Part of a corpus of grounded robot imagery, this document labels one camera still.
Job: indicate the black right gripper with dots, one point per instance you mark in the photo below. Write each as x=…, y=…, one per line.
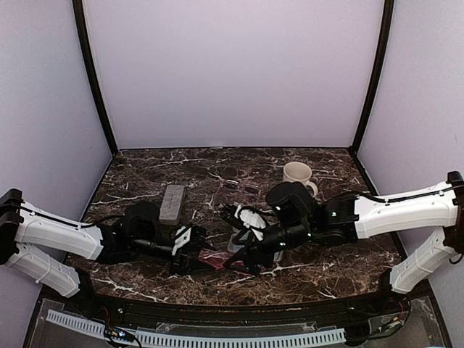
x=246, y=254

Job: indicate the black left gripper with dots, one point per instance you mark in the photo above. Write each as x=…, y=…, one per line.
x=190, y=265

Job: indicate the pink frame sunglasses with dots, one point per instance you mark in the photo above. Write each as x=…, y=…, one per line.
x=217, y=260

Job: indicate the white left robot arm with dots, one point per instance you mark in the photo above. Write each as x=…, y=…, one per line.
x=25, y=229

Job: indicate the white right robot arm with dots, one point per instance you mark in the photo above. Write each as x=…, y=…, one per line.
x=439, y=207

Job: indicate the grey glasses case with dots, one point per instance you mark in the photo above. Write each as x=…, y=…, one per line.
x=171, y=206

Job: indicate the cream ceramic mug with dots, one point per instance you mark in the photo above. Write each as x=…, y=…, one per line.
x=302, y=173

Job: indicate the clear frame dark-lens sunglasses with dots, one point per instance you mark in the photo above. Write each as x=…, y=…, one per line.
x=230, y=185

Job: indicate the black front rail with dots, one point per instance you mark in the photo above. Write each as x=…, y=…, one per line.
x=149, y=314

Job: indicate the white slotted cable duct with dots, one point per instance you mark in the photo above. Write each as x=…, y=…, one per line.
x=187, y=337

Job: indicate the black left corner post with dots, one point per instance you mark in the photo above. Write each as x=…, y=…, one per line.
x=93, y=81

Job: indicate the black corner post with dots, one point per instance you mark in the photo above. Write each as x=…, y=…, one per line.
x=93, y=81
x=375, y=76

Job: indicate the black right corner post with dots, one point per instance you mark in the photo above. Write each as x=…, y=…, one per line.
x=375, y=76

